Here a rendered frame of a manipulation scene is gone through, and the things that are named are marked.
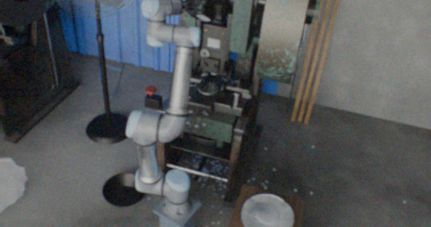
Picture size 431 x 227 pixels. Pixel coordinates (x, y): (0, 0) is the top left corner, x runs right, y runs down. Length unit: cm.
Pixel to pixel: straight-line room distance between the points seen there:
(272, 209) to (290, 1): 113
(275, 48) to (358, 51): 180
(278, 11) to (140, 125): 76
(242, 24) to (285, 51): 38
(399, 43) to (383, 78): 35
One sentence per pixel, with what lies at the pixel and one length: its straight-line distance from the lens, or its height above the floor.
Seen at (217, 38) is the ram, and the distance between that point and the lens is 220.
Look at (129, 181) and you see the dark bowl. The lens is 278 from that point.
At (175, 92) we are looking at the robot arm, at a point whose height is 119.
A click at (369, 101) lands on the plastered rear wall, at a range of 377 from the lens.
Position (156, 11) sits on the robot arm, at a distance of 154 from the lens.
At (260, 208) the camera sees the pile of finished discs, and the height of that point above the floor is 38.
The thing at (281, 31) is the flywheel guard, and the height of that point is 136.
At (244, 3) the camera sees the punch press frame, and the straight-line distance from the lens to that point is 203.
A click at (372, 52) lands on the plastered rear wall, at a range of 352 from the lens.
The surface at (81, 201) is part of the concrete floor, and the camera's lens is 275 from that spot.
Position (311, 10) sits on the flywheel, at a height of 136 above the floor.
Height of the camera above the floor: 207
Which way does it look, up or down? 36 degrees down
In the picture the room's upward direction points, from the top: 5 degrees clockwise
